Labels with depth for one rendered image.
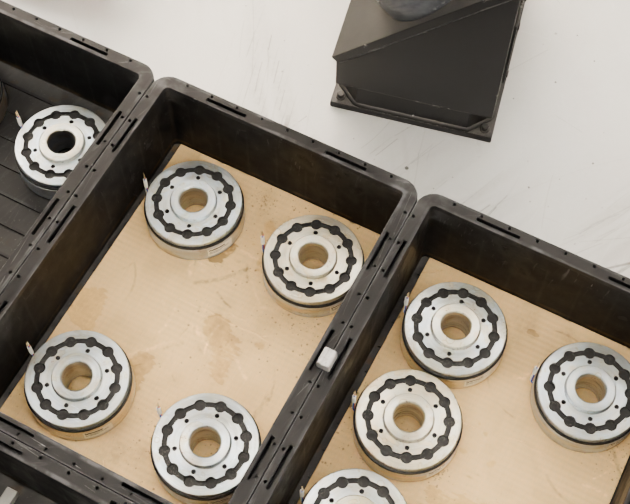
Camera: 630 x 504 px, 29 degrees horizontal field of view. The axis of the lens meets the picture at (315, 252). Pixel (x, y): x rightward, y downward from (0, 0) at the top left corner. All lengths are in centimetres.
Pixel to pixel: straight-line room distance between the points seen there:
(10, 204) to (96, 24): 37
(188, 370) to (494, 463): 31
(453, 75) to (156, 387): 50
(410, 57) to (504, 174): 19
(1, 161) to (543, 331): 61
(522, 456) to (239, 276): 34
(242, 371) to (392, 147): 41
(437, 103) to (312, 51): 19
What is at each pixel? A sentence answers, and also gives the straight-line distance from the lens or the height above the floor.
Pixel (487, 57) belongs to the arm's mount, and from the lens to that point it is 138.
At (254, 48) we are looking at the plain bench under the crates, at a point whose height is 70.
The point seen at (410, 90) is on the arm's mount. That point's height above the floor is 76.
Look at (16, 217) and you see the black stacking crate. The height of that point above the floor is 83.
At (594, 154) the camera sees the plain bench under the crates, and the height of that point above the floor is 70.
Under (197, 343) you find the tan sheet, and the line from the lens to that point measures 122.
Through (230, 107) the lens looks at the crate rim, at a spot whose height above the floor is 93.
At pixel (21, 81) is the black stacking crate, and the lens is 142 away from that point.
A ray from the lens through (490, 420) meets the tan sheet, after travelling 120.
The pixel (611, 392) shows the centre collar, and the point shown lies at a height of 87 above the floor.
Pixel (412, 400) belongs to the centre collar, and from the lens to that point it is 116.
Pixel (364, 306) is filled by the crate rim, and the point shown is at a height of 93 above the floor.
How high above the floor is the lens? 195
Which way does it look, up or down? 62 degrees down
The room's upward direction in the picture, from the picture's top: 1 degrees clockwise
